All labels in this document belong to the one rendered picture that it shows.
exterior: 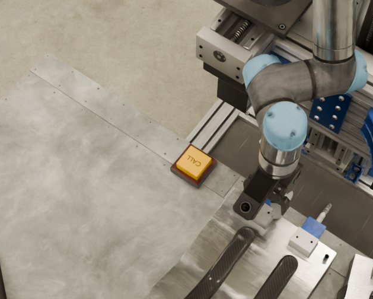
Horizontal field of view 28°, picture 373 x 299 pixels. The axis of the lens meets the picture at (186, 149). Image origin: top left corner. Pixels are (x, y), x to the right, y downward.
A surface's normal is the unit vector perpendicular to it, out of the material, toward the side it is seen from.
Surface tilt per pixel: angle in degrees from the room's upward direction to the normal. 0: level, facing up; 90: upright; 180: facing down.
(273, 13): 0
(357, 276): 0
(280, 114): 0
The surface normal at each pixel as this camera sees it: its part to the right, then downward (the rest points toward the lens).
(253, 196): -0.31, -0.06
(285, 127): -0.01, -0.48
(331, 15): -0.24, 0.62
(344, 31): 0.27, 0.57
